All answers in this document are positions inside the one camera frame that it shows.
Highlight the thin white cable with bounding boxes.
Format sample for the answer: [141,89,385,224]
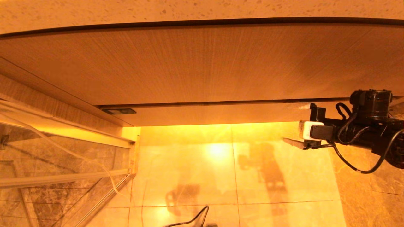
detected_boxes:
[0,112,130,200]

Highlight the wooden vanity cabinet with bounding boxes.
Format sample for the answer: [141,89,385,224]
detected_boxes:
[0,18,404,127]

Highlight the speckled stone countertop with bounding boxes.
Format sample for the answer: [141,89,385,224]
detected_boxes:
[0,0,404,35]

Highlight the wooden vanity drawer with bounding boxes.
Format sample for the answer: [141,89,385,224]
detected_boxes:
[99,96,404,127]

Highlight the small black sensor switch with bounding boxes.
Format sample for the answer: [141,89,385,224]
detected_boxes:
[103,109,137,115]

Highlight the black base cable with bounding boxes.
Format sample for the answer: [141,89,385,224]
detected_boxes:
[164,206,209,227]

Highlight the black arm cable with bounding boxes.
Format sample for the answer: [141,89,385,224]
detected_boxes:
[330,102,404,174]

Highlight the glass shower partition metal frame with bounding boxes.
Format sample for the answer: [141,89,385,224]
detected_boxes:
[0,99,137,227]

